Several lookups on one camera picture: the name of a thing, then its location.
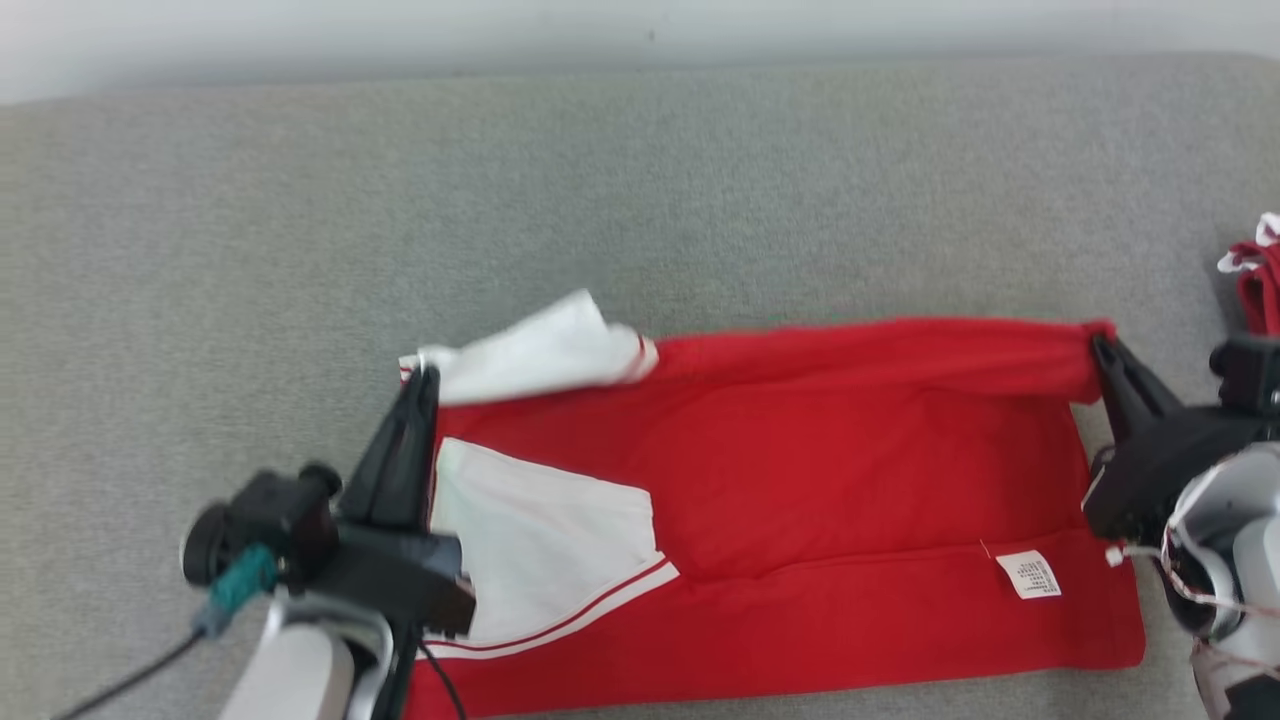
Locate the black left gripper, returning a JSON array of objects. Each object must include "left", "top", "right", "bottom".
[{"left": 318, "top": 364, "right": 477, "bottom": 637}]

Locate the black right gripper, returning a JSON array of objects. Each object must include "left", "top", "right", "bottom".
[{"left": 1082, "top": 336, "right": 1277, "bottom": 547}]

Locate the red white basketball jersey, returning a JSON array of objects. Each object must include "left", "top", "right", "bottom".
[{"left": 398, "top": 288, "right": 1146, "bottom": 720}]

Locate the grey fabric sofa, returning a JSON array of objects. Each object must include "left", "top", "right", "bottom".
[{"left": 0, "top": 52, "right": 1280, "bottom": 720}]

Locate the red white twisted wire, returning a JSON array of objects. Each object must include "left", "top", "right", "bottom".
[{"left": 1103, "top": 470, "right": 1280, "bottom": 673}]

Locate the black left cable teal plug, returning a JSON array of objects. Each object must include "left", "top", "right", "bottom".
[{"left": 50, "top": 545, "right": 281, "bottom": 720}]

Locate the thin black left gripper cable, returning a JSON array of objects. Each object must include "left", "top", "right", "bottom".
[{"left": 415, "top": 640, "right": 469, "bottom": 720}]

